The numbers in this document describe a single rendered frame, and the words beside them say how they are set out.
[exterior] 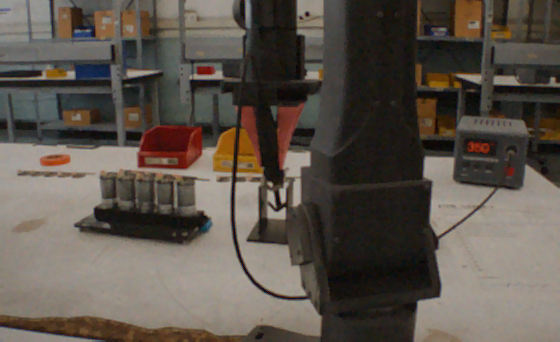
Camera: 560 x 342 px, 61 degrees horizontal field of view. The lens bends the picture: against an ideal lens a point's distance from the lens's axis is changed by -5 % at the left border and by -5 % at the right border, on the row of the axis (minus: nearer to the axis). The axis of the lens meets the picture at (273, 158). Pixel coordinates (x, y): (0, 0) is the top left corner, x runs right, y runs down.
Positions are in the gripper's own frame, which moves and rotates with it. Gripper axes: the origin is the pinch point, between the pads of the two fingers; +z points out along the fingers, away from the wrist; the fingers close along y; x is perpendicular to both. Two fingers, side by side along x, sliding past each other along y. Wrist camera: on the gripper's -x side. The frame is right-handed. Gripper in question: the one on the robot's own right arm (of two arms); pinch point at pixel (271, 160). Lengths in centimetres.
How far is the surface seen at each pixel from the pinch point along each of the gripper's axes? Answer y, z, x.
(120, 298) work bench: 11.7, 10.5, 15.9
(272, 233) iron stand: 0.3, 9.7, -2.1
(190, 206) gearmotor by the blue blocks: 10.7, 6.7, -1.7
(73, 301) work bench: 15.8, 10.5, 17.5
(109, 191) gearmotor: 22.1, 5.6, -2.2
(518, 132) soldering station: -35.3, 0.1, -27.5
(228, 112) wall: 127, 50, -438
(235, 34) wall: 119, -28, -438
